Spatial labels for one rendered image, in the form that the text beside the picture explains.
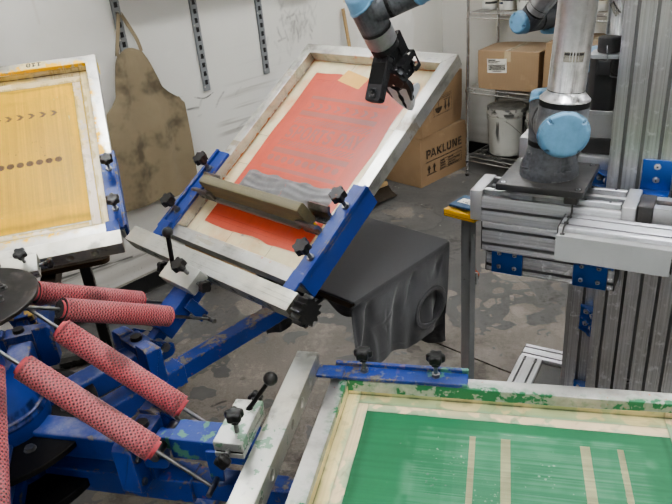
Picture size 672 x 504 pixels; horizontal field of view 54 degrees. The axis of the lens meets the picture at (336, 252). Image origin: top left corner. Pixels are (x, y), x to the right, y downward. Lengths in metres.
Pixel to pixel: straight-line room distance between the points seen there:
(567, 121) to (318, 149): 0.70
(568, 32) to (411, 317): 1.00
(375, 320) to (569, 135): 0.77
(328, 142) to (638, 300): 1.02
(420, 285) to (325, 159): 0.53
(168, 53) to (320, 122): 2.10
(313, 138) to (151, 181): 2.10
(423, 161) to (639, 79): 3.41
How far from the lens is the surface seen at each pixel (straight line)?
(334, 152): 1.88
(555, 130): 1.63
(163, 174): 3.98
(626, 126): 1.96
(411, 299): 2.11
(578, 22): 1.61
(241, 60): 4.32
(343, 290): 1.94
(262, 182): 1.94
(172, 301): 1.73
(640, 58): 1.90
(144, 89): 3.86
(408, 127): 1.77
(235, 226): 1.89
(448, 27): 5.87
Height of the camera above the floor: 1.91
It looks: 26 degrees down
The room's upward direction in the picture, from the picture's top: 5 degrees counter-clockwise
